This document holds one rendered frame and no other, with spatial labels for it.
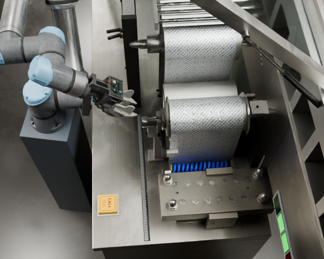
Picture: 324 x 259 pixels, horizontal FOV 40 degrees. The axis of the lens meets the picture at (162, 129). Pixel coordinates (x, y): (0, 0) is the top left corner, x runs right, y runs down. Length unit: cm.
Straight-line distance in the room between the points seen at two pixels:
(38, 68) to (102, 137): 68
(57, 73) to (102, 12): 105
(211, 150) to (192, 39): 39
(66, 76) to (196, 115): 43
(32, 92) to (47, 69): 51
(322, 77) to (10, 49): 83
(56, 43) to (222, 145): 65
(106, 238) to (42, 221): 107
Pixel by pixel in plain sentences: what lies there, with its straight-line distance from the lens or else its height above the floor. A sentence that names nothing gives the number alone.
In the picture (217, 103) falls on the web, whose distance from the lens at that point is 145.
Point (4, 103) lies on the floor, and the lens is 316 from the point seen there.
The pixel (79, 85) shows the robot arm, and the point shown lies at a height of 148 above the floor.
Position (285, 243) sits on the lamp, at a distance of 144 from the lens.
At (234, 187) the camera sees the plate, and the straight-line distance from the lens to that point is 163.
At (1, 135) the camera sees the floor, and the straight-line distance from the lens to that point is 303.
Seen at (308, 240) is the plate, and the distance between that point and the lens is 126.
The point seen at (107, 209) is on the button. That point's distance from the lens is 170.
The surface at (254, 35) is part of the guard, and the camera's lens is 87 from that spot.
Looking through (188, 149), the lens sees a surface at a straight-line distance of 155.
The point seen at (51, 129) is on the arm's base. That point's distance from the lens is 187.
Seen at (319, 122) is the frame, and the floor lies 161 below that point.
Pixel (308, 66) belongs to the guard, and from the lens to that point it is 100.
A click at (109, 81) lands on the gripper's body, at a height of 144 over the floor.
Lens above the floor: 252
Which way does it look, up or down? 61 degrees down
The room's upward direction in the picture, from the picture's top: 2 degrees clockwise
